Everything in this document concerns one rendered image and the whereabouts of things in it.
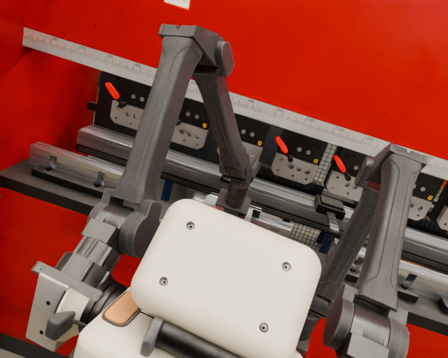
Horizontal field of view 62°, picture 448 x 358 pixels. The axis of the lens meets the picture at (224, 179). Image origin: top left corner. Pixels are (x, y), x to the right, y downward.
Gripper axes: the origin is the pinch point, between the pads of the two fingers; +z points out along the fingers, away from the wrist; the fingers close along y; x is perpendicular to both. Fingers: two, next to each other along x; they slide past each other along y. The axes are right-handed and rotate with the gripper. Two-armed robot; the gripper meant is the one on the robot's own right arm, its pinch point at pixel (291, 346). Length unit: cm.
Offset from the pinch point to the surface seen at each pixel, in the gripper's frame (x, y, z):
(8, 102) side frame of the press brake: 119, 19, -32
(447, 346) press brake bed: -53, 33, 8
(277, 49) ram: 37, 49, -68
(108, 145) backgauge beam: 100, 49, -5
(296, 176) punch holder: 18, 42, -30
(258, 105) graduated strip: 37, 44, -50
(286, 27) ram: 36, 51, -74
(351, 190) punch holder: -2, 45, -31
